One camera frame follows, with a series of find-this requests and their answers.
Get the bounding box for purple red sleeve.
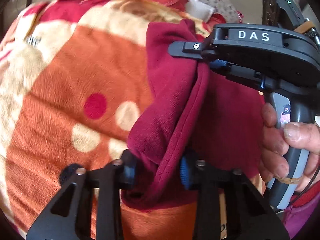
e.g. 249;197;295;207
283;181;319;239

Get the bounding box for maroon fleece garment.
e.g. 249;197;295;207
121;20;263;210

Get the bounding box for white pillow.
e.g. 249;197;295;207
185;0;215;23

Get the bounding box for red orange cream blanket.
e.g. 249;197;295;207
1;0;221;239

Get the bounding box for person's right hand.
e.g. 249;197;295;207
259;103;319;192

